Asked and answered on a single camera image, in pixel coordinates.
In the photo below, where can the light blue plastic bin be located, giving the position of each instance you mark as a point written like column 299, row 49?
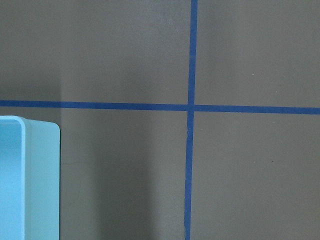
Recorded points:
column 29, row 179

